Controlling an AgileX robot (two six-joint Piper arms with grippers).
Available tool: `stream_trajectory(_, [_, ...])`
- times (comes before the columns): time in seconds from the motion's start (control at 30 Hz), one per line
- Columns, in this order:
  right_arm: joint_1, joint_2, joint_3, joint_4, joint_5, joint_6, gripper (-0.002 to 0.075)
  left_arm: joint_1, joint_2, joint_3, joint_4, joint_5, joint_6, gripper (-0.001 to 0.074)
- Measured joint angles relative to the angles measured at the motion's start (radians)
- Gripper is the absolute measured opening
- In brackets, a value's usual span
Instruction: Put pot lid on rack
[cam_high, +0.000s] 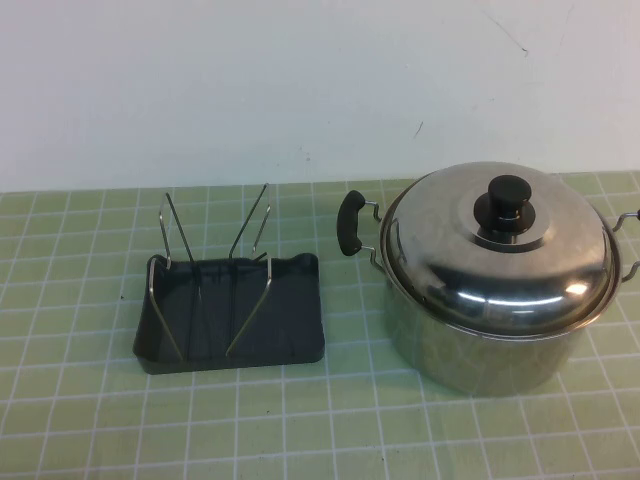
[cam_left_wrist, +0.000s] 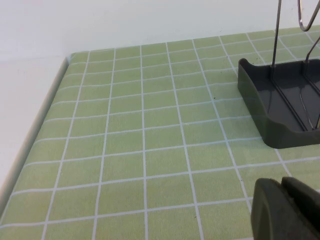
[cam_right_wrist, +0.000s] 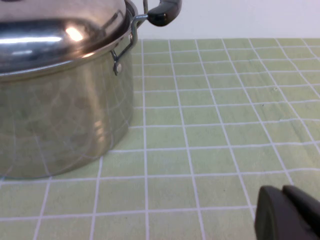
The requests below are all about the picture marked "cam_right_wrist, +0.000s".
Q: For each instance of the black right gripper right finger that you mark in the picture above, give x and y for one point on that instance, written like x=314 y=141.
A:
x=307 y=205

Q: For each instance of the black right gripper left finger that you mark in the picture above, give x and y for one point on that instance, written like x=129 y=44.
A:
x=275 y=217

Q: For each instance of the stainless steel pot lid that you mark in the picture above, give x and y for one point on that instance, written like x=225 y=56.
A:
x=50 y=37

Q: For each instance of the stainless steel cooking pot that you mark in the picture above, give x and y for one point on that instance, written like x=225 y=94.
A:
x=62 y=120

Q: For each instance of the green checked tablecloth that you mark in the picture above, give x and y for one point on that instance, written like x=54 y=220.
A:
x=200 y=125

